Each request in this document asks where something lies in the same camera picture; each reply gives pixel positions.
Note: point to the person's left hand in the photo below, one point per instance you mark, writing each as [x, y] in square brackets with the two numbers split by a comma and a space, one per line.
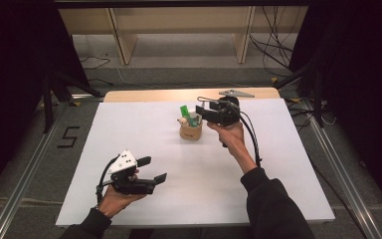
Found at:
[114, 200]

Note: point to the green capped highlighter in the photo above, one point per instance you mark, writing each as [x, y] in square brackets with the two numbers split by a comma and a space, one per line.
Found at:
[184, 110]

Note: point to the black metal stand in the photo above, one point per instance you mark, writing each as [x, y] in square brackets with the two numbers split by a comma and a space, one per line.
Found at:
[318, 99]
[48, 109]

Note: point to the tan bear pen holder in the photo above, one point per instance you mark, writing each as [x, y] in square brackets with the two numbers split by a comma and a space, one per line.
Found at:
[190, 132]

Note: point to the aluminium floor rail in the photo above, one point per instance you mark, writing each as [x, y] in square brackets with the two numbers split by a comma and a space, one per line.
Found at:
[23, 179]
[344, 186]

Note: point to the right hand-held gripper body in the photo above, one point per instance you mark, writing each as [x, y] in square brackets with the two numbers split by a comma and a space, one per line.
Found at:
[229, 116]

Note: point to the person's right hand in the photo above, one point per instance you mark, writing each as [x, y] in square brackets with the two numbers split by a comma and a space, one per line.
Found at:
[232, 137]

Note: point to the yellow tape piece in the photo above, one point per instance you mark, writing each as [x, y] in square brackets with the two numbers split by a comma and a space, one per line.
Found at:
[295, 99]
[75, 104]

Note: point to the light wooden shelf unit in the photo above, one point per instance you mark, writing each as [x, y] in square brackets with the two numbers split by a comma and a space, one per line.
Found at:
[179, 16]

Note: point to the white green glue stick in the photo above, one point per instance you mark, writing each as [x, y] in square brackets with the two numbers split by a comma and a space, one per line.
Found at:
[195, 120]

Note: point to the black overhead beam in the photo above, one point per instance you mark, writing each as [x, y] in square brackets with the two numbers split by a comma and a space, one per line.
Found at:
[179, 3]

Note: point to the light wooden table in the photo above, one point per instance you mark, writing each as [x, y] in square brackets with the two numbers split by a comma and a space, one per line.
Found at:
[146, 94]

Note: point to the black curtain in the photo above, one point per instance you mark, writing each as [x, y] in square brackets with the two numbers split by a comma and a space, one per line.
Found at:
[10, 66]
[361, 66]

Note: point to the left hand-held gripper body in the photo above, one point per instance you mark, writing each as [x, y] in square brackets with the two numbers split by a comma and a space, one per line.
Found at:
[122, 166]

